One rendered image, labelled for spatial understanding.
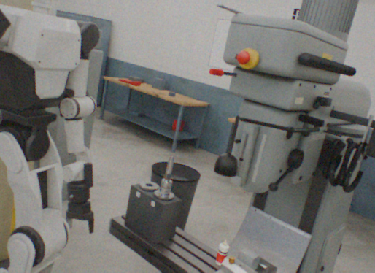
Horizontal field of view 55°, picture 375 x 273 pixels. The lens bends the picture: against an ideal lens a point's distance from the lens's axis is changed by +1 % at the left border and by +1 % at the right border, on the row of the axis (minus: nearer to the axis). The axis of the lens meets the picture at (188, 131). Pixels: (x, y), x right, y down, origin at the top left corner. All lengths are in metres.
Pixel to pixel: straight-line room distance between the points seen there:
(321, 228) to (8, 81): 1.35
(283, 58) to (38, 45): 0.70
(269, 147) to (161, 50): 6.44
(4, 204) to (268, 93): 2.12
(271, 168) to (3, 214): 2.08
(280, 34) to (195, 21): 6.03
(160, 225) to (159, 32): 6.33
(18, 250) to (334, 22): 1.34
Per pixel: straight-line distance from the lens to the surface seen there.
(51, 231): 1.36
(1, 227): 2.92
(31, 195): 1.31
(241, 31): 1.15
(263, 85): 1.19
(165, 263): 1.61
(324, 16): 1.45
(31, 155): 1.30
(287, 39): 1.08
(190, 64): 7.01
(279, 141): 1.24
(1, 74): 1.23
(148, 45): 7.85
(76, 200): 1.53
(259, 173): 1.26
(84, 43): 1.39
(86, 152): 1.51
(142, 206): 1.65
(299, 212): 1.73
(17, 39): 1.15
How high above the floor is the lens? 1.75
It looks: 13 degrees down
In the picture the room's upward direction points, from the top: 12 degrees clockwise
